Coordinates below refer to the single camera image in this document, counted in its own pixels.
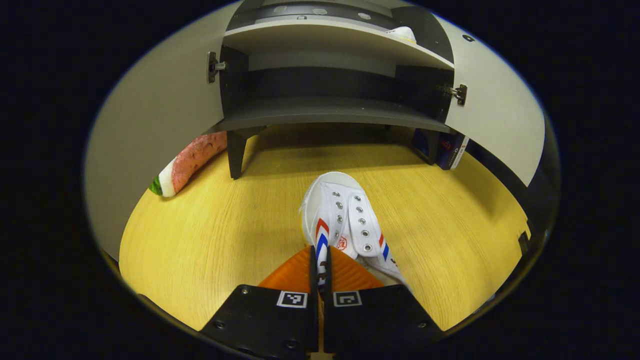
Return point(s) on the watermelon slice plush toy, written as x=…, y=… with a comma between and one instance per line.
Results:
x=192, y=160

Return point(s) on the dark blue book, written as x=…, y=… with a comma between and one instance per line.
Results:
x=422, y=142

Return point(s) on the grey blue book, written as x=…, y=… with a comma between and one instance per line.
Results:
x=446, y=150

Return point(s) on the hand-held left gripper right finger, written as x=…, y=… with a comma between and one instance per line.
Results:
x=370, y=320

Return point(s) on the white cabinet door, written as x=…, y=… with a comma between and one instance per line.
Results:
x=150, y=130
x=500, y=115

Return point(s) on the white shoe cabinet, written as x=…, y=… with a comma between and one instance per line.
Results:
x=325, y=105

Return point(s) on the white striped shoe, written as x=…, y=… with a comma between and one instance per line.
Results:
x=402, y=34
x=340, y=210

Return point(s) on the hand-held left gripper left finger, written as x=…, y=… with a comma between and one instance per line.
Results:
x=270, y=320

